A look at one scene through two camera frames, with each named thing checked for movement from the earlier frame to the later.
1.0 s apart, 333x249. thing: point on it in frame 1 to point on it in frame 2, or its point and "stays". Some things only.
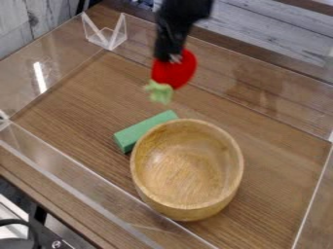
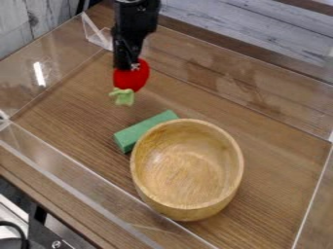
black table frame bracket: (42, 237) stays
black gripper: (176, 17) to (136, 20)
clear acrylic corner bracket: (107, 38) stays
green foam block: (128, 137) stays
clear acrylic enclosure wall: (178, 129) stays
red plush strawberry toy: (170, 76) to (129, 81)
